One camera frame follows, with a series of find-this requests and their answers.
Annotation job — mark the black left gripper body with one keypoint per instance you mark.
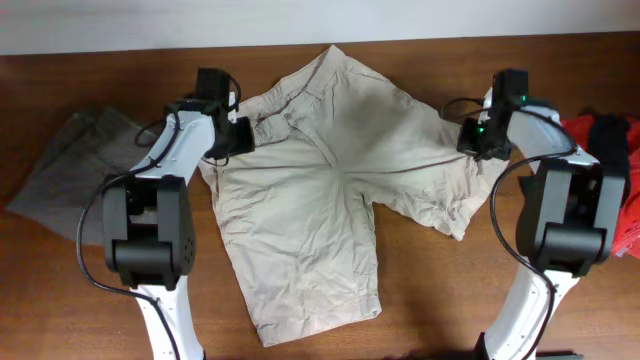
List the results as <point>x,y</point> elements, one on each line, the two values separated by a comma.
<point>236,138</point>

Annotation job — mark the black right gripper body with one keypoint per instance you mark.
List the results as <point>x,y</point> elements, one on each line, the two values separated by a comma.
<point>476,141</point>

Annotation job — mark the beige cargo shorts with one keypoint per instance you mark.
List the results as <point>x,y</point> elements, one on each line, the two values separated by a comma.
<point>296,214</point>

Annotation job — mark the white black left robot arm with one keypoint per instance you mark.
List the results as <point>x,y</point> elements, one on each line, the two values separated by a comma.
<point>148,230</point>

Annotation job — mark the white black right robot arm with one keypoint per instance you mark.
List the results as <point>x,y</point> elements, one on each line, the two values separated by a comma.
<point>572,202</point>

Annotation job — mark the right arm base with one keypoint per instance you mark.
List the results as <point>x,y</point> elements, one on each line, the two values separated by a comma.
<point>550,356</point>

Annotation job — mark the red garment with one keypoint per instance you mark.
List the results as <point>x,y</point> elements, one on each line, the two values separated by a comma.
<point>630,200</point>

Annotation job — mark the black garment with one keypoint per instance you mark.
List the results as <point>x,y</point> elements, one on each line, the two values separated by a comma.
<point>546,144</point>

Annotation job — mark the folded grey shorts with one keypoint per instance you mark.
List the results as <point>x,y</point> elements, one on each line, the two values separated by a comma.
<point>86,150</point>

